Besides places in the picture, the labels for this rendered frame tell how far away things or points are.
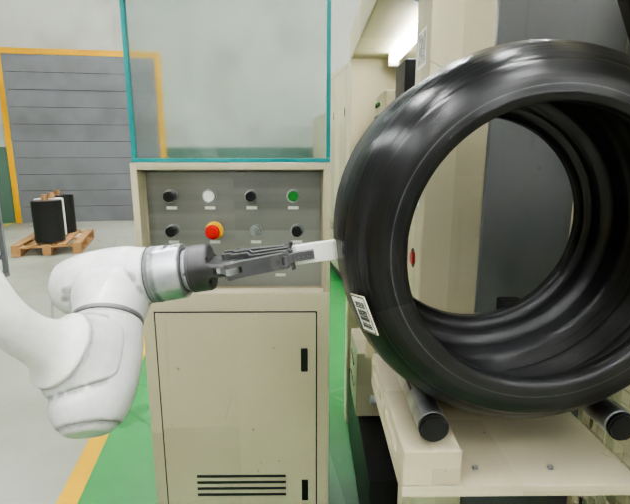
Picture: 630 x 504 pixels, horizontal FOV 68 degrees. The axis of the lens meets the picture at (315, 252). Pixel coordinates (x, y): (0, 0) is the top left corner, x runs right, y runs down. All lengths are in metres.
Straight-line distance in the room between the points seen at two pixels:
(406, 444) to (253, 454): 0.89
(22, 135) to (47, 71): 1.24
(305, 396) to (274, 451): 0.21
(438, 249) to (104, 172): 9.07
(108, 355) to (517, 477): 0.63
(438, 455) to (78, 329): 0.54
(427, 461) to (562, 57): 0.58
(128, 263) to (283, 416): 0.90
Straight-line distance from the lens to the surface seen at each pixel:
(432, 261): 1.04
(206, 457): 1.63
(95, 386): 0.68
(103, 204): 9.91
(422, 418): 0.75
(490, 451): 0.91
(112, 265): 0.76
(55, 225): 6.93
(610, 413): 0.86
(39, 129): 10.17
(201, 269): 0.73
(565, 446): 0.97
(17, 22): 10.49
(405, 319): 0.66
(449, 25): 1.05
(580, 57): 0.72
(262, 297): 1.37
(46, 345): 0.66
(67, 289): 0.79
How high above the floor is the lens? 1.30
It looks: 12 degrees down
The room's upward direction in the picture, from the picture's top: straight up
